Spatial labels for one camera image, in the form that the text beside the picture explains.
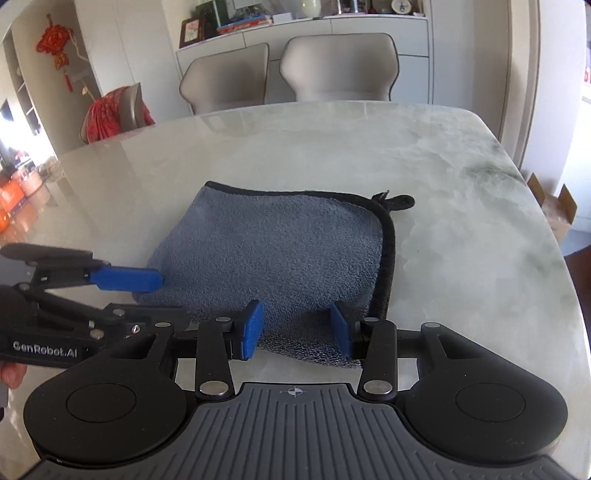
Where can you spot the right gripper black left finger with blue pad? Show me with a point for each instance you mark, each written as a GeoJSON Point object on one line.
{"type": "Point", "coordinates": [237, 334]}

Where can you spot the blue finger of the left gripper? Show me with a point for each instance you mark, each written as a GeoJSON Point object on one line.
{"type": "Point", "coordinates": [135, 280]}

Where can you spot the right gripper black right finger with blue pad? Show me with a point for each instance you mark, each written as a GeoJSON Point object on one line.
{"type": "Point", "coordinates": [353, 333]}

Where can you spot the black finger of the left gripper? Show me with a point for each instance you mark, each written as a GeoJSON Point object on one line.
{"type": "Point", "coordinates": [134, 318]}

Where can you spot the blue grey microfibre towel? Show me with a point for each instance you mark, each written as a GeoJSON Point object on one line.
{"type": "Point", "coordinates": [299, 253]}

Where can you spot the person's hand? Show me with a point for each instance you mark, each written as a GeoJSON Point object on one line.
{"type": "Point", "coordinates": [12, 374]}

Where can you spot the chair with red cloth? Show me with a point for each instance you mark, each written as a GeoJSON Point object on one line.
{"type": "Point", "coordinates": [119, 111]}

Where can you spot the beige dining chair left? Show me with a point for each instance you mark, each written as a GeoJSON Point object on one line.
{"type": "Point", "coordinates": [225, 81]}

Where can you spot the beige dining chair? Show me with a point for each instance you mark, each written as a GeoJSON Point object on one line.
{"type": "Point", "coordinates": [225, 81]}
{"type": "Point", "coordinates": [358, 66]}

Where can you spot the open cardboard box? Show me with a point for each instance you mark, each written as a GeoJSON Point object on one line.
{"type": "Point", "coordinates": [560, 211]}

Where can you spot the red Chinese knot ornament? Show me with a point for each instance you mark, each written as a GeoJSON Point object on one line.
{"type": "Point", "coordinates": [53, 42]}

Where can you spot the beige dining chair right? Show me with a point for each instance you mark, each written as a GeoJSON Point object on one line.
{"type": "Point", "coordinates": [358, 66]}

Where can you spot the stack of books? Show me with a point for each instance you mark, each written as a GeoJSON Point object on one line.
{"type": "Point", "coordinates": [243, 24]}

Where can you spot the white sideboard cabinet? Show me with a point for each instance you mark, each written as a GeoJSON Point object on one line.
{"type": "Point", "coordinates": [412, 36]}

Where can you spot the white ceramic vase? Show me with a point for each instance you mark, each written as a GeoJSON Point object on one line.
{"type": "Point", "coordinates": [311, 8]}

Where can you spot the white alarm clock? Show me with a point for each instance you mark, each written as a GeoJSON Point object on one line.
{"type": "Point", "coordinates": [402, 7]}

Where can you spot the dark picture frame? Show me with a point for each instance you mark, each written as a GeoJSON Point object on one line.
{"type": "Point", "coordinates": [190, 32]}

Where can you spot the clear acrylic photo frame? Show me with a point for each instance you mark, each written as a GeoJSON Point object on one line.
{"type": "Point", "coordinates": [352, 7]}

